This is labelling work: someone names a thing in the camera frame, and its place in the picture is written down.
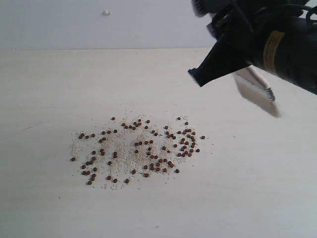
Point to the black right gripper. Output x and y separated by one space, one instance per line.
277 36

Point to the white-handled paint brush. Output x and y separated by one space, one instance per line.
253 87

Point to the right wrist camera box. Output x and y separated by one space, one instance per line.
201 7

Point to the pile of brown beans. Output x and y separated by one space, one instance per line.
133 148

